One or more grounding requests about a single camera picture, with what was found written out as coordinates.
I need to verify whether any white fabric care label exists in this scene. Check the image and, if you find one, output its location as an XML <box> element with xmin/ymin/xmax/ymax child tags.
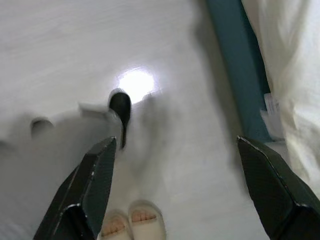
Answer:
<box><xmin>259</xmin><ymin>92</ymin><xmax>280</xmax><ymax>126</ymax></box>

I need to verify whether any cream white bedding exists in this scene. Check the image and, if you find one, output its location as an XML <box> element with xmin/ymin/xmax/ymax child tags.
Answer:
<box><xmin>241</xmin><ymin>0</ymin><xmax>320</xmax><ymax>198</ymax></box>

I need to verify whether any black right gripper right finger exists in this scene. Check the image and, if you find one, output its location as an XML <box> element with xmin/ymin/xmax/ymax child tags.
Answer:
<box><xmin>236</xmin><ymin>135</ymin><xmax>320</xmax><ymax>240</ymax></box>

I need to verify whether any cream slipper with toes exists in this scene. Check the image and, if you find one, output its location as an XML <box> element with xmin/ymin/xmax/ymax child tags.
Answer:
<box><xmin>99</xmin><ymin>209</ymin><xmax>129</xmax><ymax>240</ymax></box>
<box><xmin>127</xmin><ymin>199</ymin><xmax>168</xmax><ymax>240</ymax></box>

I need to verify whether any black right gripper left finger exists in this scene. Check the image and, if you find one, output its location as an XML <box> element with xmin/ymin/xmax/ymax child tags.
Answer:
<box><xmin>33</xmin><ymin>136</ymin><xmax>118</xmax><ymax>240</ymax></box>

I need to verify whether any teal bed frame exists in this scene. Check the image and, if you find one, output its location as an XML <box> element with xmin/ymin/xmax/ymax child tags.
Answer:
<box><xmin>204</xmin><ymin>0</ymin><xmax>275</xmax><ymax>143</ymax></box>

